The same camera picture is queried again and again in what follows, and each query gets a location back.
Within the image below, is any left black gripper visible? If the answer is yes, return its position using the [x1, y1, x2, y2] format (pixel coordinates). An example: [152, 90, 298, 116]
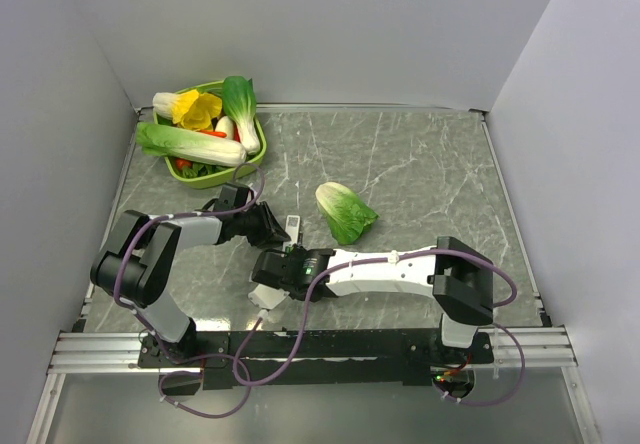
[235, 201, 291, 249]

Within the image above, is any long white remote control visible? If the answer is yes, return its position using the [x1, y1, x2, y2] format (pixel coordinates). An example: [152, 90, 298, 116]
[282, 215, 302, 253]

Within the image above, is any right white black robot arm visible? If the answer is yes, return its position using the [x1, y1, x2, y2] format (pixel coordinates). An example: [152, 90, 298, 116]
[248, 237, 494, 363]

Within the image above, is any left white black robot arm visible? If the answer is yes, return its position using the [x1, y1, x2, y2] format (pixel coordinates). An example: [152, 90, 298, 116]
[90, 183, 289, 366]

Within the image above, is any green napa cabbage half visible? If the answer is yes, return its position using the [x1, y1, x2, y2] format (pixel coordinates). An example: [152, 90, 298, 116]
[315, 182, 379, 246]

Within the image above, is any red chili pepper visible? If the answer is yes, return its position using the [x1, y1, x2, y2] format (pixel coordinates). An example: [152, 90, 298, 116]
[198, 129, 227, 139]

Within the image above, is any white radish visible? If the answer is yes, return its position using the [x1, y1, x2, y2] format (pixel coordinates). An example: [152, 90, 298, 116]
[214, 116, 235, 140]

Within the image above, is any green white bok choy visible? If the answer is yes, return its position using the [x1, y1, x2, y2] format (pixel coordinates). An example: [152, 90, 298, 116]
[221, 76, 261, 155]

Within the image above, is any long green white cabbage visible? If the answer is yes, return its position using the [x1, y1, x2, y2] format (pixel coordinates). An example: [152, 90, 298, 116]
[136, 122, 247, 167]

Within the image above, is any yellow leafed cabbage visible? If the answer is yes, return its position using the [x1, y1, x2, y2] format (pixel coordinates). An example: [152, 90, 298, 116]
[152, 89, 223, 131]

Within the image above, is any green plastic basket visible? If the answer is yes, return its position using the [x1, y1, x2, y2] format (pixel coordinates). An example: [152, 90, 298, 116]
[163, 80, 267, 190]

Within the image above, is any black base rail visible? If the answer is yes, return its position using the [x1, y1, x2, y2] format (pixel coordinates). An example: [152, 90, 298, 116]
[138, 328, 494, 390]

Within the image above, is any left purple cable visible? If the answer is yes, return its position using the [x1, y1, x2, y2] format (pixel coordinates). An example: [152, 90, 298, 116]
[112, 163, 266, 419]

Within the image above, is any aluminium frame rail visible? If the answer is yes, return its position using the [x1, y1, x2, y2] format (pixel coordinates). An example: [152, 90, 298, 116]
[47, 327, 578, 375]

